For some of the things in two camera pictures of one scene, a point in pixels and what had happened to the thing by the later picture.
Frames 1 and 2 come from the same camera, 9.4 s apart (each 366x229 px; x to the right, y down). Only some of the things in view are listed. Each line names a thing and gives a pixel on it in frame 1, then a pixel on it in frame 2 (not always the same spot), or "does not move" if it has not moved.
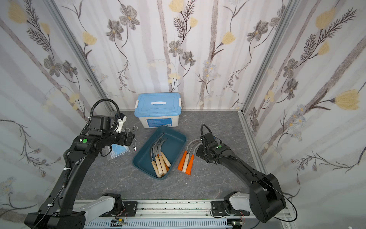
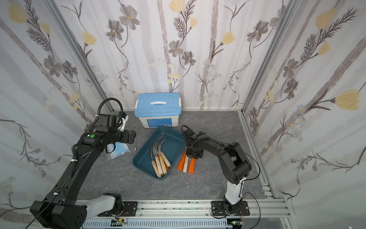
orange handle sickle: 191,159 does not move
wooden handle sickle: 157,158 does not move
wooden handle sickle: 154,163 does not move
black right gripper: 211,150 to 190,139
